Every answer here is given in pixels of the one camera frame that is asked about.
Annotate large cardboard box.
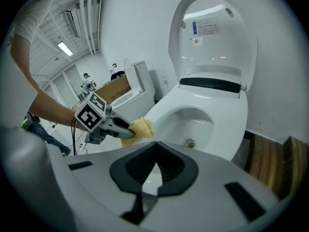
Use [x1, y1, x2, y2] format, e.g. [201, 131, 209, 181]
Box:
[94, 74, 132, 106]

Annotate white toilet with tank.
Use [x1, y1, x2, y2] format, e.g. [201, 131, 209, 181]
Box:
[111, 58, 156, 117]

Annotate white toilet bowl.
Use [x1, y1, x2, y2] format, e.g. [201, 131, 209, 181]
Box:
[154, 106, 247, 163]

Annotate yellow cloth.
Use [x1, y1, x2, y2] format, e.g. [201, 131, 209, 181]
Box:
[120, 116, 155, 148]

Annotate person's left forearm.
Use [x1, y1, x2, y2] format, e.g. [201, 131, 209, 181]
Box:
[9, 33, 85, 131]

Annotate black floor cables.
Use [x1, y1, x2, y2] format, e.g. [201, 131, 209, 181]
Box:
[70, 116, 79, 156]

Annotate ceiling air conditioner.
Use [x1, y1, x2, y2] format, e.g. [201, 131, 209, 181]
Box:
[63, 9, 81, 39]

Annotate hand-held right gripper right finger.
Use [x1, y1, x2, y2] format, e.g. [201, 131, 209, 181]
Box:
[142, 141, 282, 232]

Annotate ceiling light panel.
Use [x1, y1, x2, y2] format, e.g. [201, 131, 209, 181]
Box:
[57, 41, 74, 57]

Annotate person's beige shirt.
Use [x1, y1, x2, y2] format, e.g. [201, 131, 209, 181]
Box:
[13, 0, 56, 44]

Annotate white ceiling pipes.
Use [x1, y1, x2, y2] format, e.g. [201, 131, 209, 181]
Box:
[79, 0, 106, 56]

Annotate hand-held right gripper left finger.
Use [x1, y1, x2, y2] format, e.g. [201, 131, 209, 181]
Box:
[45, 141, 158, 232]

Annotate crumpled white wrapping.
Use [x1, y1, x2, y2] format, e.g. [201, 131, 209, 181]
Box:
[110, 61, 126, 81]

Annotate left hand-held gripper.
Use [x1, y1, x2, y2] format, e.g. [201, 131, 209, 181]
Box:
[74, 91, 136, 145]

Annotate wooden plank platform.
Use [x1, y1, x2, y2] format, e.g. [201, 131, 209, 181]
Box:
[243, 132, 309, 202]

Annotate white toilet lid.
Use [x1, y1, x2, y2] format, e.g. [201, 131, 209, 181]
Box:
[168, 0, 259, 93]

